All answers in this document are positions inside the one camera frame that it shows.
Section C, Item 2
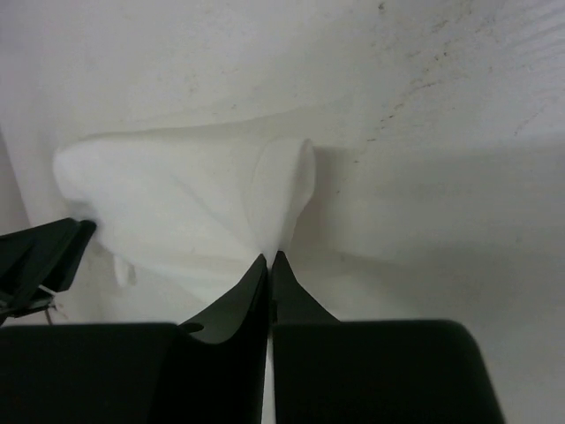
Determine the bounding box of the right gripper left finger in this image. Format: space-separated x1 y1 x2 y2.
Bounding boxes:
1 256 268 423

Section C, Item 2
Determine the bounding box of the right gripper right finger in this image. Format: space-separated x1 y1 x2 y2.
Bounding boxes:
271 253 504 423

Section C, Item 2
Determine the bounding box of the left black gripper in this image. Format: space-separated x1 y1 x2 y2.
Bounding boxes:
1 218 96 325

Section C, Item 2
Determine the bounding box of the white tank top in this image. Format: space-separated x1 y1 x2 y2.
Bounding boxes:
53 127 316 299

